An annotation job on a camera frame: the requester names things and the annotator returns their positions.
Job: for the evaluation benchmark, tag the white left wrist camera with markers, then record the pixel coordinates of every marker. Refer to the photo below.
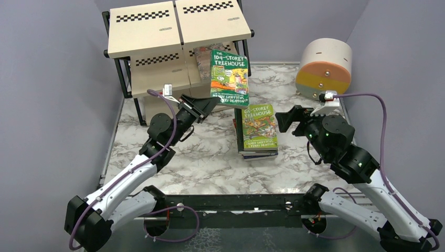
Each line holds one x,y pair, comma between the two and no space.
168,90

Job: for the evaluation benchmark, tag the dark bottom book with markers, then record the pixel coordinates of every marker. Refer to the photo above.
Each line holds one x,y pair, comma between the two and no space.
248,155

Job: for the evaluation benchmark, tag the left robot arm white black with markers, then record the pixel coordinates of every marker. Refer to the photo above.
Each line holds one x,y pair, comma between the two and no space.
91,220

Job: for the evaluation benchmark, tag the floral cover book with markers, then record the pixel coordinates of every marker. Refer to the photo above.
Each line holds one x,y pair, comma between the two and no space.
202,55

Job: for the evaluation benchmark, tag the round drawer box orange yellow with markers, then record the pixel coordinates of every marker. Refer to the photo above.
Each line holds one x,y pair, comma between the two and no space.
326,64

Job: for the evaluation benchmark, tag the beige black three-tier shelf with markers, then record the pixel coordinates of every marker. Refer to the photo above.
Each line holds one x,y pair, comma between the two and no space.
154,44

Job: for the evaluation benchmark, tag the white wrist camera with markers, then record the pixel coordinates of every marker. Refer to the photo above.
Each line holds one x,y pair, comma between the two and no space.
329,103
168,90

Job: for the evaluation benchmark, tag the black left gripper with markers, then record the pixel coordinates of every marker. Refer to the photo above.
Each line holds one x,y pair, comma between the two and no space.
194,108

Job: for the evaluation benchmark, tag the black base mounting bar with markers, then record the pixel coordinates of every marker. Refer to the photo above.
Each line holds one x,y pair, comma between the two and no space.
234,211

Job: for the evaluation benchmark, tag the green 104-storey treehouse book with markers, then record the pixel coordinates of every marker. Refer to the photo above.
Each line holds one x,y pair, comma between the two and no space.
229,79

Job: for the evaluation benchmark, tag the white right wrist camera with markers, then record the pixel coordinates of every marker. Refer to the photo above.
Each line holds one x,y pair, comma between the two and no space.
329,103

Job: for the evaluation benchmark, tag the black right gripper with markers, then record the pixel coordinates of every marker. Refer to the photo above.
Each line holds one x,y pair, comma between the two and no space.
300,122

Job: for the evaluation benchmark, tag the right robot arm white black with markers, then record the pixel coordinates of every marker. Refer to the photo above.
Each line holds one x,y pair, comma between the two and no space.
396,224

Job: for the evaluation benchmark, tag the green 65-storey treehouse book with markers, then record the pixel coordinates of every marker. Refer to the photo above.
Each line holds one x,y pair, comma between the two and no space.
259,128

